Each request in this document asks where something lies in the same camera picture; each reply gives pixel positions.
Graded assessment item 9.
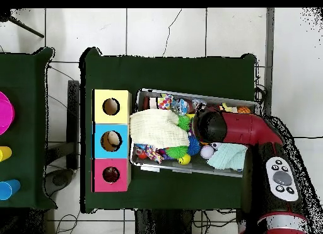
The wooden box with three holes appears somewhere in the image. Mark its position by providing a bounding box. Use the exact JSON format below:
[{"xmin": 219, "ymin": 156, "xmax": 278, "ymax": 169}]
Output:
[{"xmin": 91, "ymin": 89, "xmax": 132, "ymax": 193}]

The shallow mesh bin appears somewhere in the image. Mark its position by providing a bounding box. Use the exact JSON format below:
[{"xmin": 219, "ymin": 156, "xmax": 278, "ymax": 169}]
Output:
[{"xmin": 129, "ymin": 88, "xmax": 258, "ymax": 178}]

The white baseball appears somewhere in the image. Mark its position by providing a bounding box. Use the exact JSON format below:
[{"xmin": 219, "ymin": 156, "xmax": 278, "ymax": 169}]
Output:
[{"xmin": 200, "ymin": 144, "xmax": 215, "ymax": 160}]

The blue spiky ball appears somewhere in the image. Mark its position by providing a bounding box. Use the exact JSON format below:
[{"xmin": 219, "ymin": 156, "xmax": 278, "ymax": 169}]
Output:
[{"xmin": 187, "ymin": 136, "xmax": 202, "ymax": 156}]

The black tripod leg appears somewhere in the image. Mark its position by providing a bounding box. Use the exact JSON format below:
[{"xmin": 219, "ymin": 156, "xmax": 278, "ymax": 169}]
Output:
[{"xmin": 0, "ymin": 9, "xmax": 45, "ymax": 38}]

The black stand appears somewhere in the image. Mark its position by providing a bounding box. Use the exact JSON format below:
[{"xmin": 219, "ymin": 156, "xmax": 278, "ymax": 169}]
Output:
[{"xmin": 66, "ymin": 79, "xmax": 80, "ymax": 170}]

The blue plastic cup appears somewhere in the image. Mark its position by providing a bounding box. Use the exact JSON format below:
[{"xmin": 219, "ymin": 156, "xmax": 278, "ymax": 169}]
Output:
[{"xmin": 0, "ymin": 179, "xmax": 21, "ymax": 201}]

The dark green tablecloth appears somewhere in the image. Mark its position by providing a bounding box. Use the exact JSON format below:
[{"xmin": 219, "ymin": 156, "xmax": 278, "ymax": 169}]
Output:
[
  {"xmin": 0, "ymin": 47, "xmax": 57, "ymax": 211},
  {"xmin": 79, "ymin": 47, "xmax": 258, "ymax": 214}
]

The green spiky ball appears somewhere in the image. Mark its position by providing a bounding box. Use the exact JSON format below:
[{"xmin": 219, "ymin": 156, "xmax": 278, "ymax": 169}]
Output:
[
  {"xmin": 177, "ymin": 114, "xmax": 192, "ymax": 132},
  {"xmin": 165, "ymin": 145, "xmax": 189, "ymax": 159}
]

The mint waffle cloth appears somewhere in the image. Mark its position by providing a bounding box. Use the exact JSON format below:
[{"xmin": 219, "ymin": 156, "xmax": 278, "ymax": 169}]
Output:
[{"xmin": 206, "ymin": 143, "xmax": 249, "ymax": 172}]

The yellow ball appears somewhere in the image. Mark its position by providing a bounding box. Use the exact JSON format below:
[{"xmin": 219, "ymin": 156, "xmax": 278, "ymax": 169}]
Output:
[{"xmin": 177, "ymin": 153, "xmax": 192, "ymax": 166}]

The magenta plastic bowl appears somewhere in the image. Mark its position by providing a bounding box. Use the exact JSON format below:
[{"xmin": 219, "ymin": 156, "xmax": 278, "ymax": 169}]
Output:
[{"xmin": 0, "ymin": 91, "xmax": 15, "ymax": 136}]

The cream waffle cloth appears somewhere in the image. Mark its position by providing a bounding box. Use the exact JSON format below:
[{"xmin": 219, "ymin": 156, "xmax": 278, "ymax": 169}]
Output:
[{"xmin": 129, "ymin": 108, "xmax": 191, "ymax": 149}]

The yellow plastic cup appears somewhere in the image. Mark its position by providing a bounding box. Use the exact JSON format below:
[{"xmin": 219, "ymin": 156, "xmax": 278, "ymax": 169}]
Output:
[{"xmin": 0, "ymin": 146, "xmax": 13, "ymax": 162}]

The colourful polka dot paper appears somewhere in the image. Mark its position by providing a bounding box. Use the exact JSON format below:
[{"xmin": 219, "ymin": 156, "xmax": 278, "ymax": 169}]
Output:
[{"xmin": 157, "ymin": 93, "xmax": 174, "ymax": 110}]

